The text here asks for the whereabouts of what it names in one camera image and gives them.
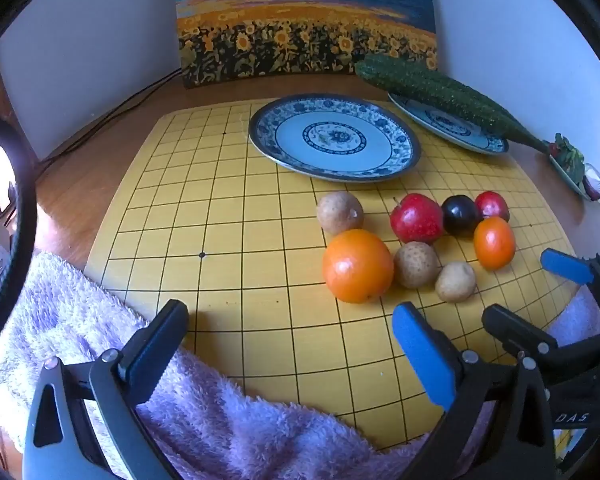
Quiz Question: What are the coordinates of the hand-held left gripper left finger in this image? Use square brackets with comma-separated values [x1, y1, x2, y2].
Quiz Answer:
[22, 300, 190, 480]

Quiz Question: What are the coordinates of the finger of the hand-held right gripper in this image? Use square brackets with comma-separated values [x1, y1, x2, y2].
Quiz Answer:
[540, 248, 600, 331]
[482, 305, 600, 386]

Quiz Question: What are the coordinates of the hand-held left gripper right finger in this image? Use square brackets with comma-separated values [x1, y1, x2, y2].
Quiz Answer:
[392, 302, 556, 480]

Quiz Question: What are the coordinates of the small orange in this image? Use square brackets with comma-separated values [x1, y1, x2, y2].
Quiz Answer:
[473, 216, 516, 271]

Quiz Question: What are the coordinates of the small smooth brown fruit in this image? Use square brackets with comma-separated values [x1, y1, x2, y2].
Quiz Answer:
[435, 261, 477, 303]

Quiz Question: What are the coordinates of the rough dotted brown fruit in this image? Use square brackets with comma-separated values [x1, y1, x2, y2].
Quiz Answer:
[393, 241, 440, 289]

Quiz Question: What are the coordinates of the small red round fruit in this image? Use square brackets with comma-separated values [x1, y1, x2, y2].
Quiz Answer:
[475, 190, 511, 223]

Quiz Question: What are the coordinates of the large orange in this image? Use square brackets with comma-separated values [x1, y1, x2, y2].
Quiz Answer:
[322, 229, 395, 304]

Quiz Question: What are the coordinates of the dark plum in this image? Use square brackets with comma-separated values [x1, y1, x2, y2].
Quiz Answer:
[441, 195, 481, 238]

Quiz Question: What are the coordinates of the red apple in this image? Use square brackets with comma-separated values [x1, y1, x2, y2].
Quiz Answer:
[390, 193, 446, 245]

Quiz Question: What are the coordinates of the brown fruit with white mark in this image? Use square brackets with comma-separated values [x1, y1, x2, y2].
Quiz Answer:
[316, 191, 365, 236]

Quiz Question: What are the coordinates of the large blue white patterned plate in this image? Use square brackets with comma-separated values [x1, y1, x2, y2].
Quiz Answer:
[248, 93, 422, 183]

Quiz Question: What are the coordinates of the pale plate with vegetables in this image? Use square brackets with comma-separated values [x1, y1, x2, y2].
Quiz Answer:
[547, 132, 600, 202]

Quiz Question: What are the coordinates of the purple onion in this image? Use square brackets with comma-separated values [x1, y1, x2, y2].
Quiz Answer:
[583, 162, 600, 201]

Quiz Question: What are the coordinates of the purple fluffy towel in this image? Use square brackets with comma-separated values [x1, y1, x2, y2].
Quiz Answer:
[0, 250, 600, 480]

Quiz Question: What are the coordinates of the green leafy vegetable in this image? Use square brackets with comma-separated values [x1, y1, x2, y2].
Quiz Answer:
[552, 133, 587, 183]

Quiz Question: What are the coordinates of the yellow grid game board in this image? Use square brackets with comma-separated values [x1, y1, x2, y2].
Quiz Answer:
[82, 100, 581, 453]

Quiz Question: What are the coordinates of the small blue white patterned plate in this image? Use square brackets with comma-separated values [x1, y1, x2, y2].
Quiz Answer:
[387, 91, 510, 156]

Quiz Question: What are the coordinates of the green bumpy cucumber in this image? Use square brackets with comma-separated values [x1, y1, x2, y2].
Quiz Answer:
[355, 55, 556, 156]

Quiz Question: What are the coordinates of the sunflower field painting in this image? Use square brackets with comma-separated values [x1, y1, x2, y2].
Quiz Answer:
[174, 0, 440, 90]

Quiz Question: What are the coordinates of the black cable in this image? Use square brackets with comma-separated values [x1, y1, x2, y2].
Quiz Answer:
[34, 79, 182, 181]
[39, 70, 182, 163]

